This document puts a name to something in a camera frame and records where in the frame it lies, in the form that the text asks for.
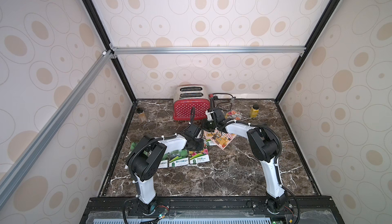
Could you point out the diagonal aluminium rail left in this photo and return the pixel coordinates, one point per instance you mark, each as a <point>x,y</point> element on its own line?
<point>25,162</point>

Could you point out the pink striped seed packet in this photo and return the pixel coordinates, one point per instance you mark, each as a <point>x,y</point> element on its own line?
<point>209,138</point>

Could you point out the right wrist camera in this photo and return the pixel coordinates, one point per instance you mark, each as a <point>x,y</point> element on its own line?
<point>209,116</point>

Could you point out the red polka dot toaster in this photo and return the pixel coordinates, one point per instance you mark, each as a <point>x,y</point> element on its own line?
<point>188,97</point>

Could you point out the flower seed packet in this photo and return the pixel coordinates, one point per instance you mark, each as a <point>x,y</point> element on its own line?
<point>197,157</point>
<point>234,115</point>

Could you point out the black base frame front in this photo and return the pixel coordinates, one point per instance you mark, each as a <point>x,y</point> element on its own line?
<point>212,210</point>

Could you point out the brown spice bottle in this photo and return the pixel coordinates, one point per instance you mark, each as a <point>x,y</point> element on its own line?
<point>141,114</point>

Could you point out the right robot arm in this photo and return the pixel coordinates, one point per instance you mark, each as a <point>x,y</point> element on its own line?
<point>265,146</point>

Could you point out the green gourd packet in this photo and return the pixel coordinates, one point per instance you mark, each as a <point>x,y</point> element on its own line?
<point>178,158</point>
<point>133,145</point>
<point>164,161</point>

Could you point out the horizontal aluminium rail back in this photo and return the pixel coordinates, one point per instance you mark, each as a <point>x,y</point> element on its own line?
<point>115,51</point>

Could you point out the flower seed packet back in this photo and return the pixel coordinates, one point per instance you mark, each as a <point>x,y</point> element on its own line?
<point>234,115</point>

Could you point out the orange striped seed packet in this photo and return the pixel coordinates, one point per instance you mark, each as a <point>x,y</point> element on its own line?
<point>221,139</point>

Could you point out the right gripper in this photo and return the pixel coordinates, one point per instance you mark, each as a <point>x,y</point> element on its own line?
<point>210,124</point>

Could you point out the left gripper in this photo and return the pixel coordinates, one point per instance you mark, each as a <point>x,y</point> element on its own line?
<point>201,145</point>

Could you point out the yellow turmeric powder bottle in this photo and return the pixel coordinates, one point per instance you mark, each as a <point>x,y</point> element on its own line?
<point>254,111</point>

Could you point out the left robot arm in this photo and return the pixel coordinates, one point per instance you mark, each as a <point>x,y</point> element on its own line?
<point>144,160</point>

